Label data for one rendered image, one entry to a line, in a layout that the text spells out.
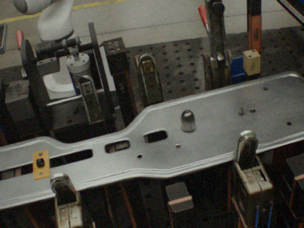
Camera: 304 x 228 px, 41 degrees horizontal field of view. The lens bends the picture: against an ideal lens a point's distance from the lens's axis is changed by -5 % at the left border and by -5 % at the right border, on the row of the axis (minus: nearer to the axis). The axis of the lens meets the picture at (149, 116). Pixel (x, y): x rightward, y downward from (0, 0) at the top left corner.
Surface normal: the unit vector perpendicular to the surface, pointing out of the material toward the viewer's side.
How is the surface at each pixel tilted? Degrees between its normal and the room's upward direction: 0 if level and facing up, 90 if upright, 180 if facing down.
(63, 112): 0
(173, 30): 0
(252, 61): 90
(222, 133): 0
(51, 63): 90
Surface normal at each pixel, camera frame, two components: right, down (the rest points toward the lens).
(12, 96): -0.14, -0.73
